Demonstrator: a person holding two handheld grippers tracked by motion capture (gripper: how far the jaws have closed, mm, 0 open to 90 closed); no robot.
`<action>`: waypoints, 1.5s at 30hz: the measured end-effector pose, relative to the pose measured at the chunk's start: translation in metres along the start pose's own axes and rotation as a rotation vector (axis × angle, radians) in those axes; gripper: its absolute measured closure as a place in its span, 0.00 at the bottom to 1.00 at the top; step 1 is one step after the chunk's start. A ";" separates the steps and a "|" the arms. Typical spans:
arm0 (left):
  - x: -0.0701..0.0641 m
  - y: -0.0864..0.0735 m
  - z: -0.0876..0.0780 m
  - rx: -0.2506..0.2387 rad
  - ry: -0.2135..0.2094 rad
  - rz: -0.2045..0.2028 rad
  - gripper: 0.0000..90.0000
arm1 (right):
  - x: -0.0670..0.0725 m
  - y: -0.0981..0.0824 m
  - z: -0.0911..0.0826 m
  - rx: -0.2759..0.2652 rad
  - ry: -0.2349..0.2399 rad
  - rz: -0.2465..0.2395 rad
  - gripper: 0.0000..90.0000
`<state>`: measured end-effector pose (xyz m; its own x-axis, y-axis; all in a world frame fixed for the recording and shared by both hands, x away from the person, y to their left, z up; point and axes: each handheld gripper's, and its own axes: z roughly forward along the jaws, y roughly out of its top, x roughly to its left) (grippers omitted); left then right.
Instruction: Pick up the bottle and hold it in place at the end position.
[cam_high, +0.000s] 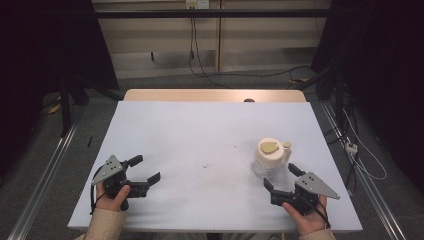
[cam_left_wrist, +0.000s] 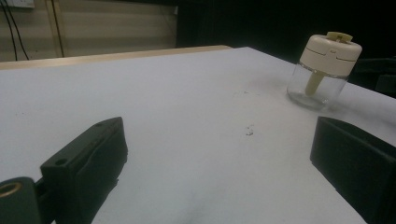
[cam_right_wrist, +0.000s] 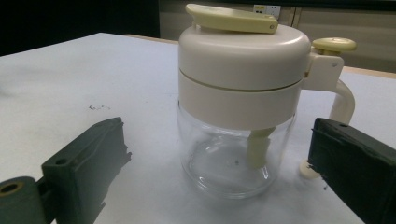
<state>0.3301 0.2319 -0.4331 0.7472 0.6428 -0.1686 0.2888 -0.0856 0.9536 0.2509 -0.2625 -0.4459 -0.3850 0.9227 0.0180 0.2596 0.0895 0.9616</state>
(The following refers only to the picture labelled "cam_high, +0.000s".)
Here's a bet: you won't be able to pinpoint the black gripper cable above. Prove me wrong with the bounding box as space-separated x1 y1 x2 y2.
311 199 332 230
89 165 107 216

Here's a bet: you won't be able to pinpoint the white floor cable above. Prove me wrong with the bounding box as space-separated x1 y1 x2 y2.
342 108 388 182

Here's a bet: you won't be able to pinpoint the person's right hand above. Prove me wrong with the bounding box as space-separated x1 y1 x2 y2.
281 195 330 237

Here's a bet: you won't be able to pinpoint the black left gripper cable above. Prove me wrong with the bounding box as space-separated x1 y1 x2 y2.
89 165 107 216

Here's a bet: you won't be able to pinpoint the aluminium floor rail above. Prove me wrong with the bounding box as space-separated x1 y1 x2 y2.
320 101 408 240
6 121 81 240

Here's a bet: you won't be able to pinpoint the white power strip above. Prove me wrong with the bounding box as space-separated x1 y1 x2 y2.
345 141 359 156

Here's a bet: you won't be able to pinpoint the white wall socket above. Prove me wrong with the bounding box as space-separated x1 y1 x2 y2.
185 0 210 10

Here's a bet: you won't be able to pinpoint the black metal stand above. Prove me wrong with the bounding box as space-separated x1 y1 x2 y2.
59 76 90 138

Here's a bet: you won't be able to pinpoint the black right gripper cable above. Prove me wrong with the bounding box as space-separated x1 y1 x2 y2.
311 199 332 230

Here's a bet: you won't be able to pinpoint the black horizontal bar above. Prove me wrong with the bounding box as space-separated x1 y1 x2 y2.
94 8 334 19

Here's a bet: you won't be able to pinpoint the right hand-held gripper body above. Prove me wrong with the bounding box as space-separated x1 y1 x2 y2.
270 171 341 216

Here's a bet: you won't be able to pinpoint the clear bottle with cream lid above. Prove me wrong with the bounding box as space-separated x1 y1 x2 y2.
251 137 293 180

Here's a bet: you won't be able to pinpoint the black hanging cable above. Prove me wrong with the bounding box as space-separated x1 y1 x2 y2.
187 7 313 89

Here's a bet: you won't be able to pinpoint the black curtain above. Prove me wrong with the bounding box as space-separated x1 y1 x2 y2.
311 0 424 193
0 0 120 178

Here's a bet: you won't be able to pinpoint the person's left hand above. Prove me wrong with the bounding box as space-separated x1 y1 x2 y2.
95 182 132 213

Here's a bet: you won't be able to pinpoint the wooden table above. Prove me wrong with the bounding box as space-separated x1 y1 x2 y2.
123 88 307 103

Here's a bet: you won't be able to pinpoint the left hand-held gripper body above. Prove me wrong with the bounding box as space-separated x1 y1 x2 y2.
91 154 150 212

